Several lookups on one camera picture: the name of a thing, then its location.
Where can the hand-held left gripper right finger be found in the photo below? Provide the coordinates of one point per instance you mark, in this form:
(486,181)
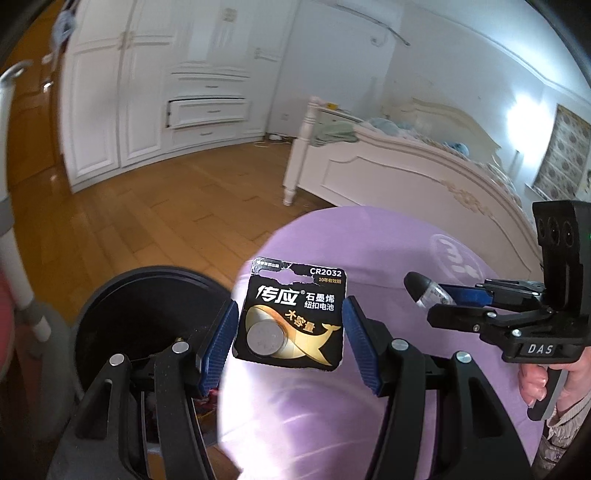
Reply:
(360,341)

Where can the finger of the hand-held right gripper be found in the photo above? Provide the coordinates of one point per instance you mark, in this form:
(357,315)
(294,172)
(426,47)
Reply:
(461,318)
(461,295)

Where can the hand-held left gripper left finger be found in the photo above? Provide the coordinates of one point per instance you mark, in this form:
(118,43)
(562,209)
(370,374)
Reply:
(217,350)

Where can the small black-capped bottle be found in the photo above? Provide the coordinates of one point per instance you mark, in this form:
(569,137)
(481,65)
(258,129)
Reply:
(418,285)

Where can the black button battery card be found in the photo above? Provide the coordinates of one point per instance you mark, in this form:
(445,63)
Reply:
(286,300)

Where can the black trash bin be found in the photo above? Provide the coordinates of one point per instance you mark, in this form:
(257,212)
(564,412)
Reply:
(124,304)

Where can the person's right forearm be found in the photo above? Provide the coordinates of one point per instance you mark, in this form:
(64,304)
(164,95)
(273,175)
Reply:
(561,443)

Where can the person's right hand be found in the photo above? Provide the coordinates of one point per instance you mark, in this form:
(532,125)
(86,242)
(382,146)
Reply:
(531,385)

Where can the purple tablecloth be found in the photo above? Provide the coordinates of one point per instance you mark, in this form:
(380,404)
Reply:
(369,258)

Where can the patterned curtain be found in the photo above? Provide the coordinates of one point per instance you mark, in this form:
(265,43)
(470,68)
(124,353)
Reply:
(561,152)

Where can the white bed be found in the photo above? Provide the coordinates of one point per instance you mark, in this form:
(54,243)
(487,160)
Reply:
(392,184)

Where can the blue plush toy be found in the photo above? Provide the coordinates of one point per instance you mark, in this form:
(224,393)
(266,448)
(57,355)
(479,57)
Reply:
(457,148)

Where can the folded green blanket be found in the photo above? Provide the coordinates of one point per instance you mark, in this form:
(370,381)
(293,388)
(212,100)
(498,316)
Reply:
(334,134)

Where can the white power strip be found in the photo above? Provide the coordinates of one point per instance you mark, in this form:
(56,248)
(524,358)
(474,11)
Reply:
(274,137)

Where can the pink grey chair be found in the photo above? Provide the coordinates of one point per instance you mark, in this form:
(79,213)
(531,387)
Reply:
(14,258)

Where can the white wardrobe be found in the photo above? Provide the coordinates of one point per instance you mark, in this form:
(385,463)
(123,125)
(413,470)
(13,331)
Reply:
(97,115)

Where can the wooden door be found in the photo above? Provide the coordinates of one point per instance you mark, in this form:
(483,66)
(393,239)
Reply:
(37,138)

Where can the hanging blue bag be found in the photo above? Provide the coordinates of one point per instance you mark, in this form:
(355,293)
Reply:
(64,27)

